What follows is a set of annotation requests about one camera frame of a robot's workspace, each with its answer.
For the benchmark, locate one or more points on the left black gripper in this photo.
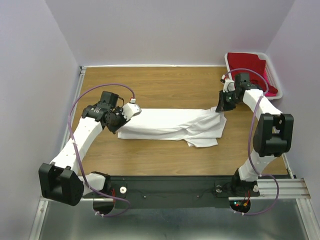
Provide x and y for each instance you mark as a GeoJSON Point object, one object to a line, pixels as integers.
{"type": "Point", "coordinates": [119, 110]}

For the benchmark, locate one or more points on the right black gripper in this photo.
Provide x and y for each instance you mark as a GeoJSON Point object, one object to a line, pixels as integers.
{"type": "Point", "coordinates": [222, 105]}

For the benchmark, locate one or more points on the white t shirt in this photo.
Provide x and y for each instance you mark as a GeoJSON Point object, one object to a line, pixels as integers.
{"type": "Point", "coordinates": [200, 128]}

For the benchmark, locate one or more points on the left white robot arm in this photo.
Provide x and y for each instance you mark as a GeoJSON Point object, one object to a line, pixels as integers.
{"type": "Point", "coordinates": [63, 179]}

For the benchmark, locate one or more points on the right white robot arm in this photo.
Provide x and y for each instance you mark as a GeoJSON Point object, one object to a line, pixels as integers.
{"type": "Point", "coordinates": [270, 133]}

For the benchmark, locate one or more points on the red t shirt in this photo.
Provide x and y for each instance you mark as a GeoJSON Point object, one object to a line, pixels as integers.
{"type": "Point", "coordinates": [252, 62]}

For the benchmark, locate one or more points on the pink t shirt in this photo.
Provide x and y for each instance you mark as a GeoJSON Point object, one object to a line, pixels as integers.
{"type": "Point", "coordinates": [269, 93]}

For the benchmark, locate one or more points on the white plastic basket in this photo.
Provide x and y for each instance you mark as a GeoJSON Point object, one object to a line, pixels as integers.
{"type": "Point", "coordinates": [271, 73]}

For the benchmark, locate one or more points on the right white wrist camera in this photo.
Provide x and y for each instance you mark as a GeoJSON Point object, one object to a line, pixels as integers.
{"type": "Point", "coordinates": [229, 86]}

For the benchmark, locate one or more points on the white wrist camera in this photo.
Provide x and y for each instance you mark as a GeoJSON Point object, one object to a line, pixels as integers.
{"type": "Point", "coordinates": [229, 86]}
{"type": "Point", "coordinates": [130, 110]}

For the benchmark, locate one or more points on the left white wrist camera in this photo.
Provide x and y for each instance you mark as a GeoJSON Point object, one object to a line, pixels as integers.
{"type": "Point", "coordinates": [130, 110]}

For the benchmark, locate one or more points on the aluminium left rail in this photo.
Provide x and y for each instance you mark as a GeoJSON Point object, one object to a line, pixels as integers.
{"type": "Point", "coordinates": [71, 112]}

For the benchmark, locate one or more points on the aluminium rail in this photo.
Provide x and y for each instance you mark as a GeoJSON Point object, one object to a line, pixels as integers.
{"type": "Point", "coordinates": [71, 112]}
{"type": "Point", "coordinates": [287, 165]}
{"type": "Point", "coordinates": [267, 189]}

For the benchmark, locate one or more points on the aluminium right rail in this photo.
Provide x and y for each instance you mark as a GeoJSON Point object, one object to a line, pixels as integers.
{"type": "Point", "coordinates": [287, 165]}

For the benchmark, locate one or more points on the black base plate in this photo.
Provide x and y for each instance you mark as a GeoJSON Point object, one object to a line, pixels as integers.
{"type": "Point", "coordinates": [165, 192]}

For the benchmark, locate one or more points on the aluminium front rail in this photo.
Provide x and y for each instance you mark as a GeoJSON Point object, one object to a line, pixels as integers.
{"type": "Point", "coordinates": [267, 189]}

